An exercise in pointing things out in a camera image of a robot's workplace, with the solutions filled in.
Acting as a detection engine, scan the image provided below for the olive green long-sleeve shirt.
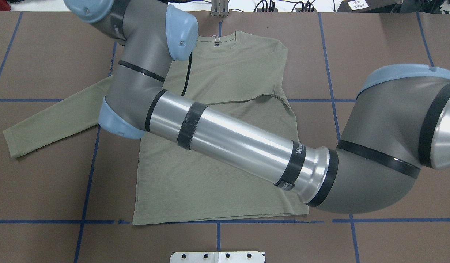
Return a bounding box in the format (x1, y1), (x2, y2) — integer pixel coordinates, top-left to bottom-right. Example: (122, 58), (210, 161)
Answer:
(3, 31), (309, 225)

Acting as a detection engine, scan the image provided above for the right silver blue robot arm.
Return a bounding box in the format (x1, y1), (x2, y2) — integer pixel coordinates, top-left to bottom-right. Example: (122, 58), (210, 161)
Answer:
(64, 0), (450, 214)

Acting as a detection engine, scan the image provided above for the far small circuit board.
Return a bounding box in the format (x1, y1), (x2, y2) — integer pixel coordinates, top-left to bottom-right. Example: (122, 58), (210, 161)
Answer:
(253, 0), (278, 13)

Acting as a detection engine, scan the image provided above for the small circuit board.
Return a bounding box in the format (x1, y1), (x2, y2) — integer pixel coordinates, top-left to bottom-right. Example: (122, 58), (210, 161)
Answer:
(253, 0), (278, 13)
(292, 0), (316, 13)

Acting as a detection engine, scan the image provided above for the near small circuit board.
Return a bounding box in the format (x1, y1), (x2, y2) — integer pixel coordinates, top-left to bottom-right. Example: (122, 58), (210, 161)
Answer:
(292, 0), (316, 13)

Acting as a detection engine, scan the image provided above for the black box with label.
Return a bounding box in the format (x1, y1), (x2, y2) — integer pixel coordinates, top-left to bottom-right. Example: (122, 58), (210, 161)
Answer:
(336, 0), (404, 13)

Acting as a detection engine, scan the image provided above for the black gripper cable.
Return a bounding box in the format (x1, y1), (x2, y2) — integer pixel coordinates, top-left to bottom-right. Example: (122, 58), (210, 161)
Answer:
(181, 52), (193, 97)

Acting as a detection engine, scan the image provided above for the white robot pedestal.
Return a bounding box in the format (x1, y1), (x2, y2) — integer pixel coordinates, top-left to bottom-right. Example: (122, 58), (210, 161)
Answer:
(169, 251), (266, 263)

